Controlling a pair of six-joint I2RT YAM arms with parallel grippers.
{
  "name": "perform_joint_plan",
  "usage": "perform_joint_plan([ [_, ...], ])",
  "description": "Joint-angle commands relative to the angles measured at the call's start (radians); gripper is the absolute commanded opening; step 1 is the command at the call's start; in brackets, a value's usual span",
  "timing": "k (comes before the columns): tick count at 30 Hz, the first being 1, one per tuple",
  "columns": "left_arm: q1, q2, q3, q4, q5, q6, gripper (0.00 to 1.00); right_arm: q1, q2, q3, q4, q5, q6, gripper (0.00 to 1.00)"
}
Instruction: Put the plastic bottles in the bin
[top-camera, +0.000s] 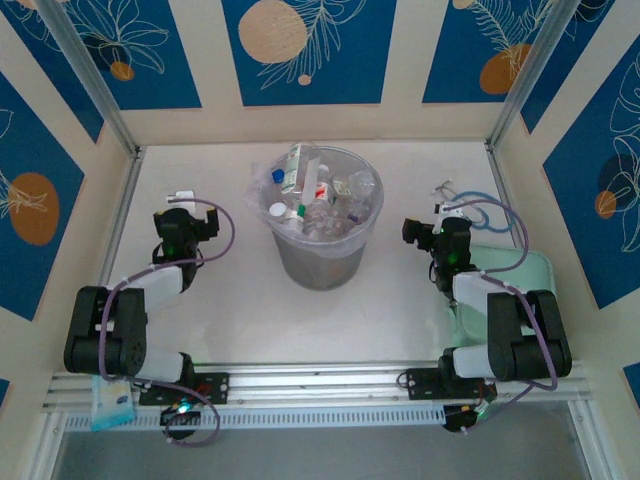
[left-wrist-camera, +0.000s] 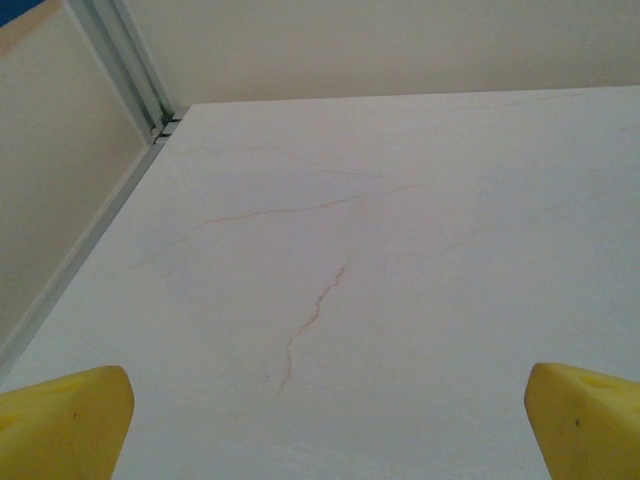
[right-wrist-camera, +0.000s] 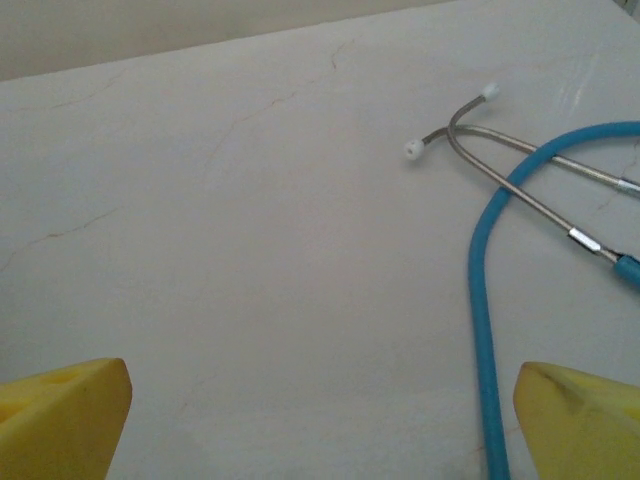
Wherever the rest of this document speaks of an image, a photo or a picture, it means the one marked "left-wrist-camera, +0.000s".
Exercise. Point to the aluminium frame post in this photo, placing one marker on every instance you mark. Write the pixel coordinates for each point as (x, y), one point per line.
(125, 65)

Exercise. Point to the aluminium table side rail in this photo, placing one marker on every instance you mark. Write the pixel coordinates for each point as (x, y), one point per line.
(81, 250)

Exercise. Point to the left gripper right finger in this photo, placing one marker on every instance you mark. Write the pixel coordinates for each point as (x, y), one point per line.
(590, 430)

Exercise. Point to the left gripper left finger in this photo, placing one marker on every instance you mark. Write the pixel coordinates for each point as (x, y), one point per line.
(55, 430)

